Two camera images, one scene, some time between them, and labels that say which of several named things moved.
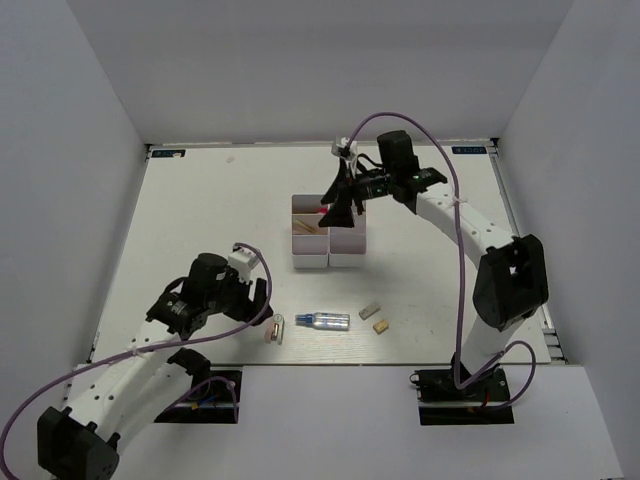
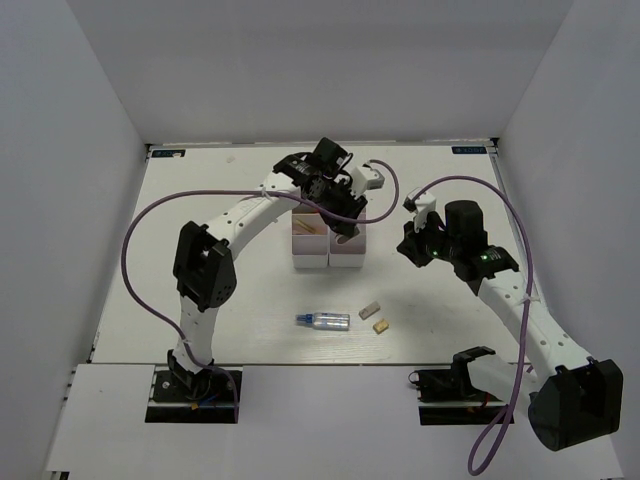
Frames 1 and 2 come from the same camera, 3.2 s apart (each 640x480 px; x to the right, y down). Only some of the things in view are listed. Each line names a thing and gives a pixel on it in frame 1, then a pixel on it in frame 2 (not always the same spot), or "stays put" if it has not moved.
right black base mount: [439, 385] stays put
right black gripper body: [370, 185] → [430, 242]
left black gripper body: [232, 298] → [339, 198]
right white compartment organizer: [347, 246] stays put
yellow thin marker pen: [310, 229] stays put
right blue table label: [468, 150] stays put
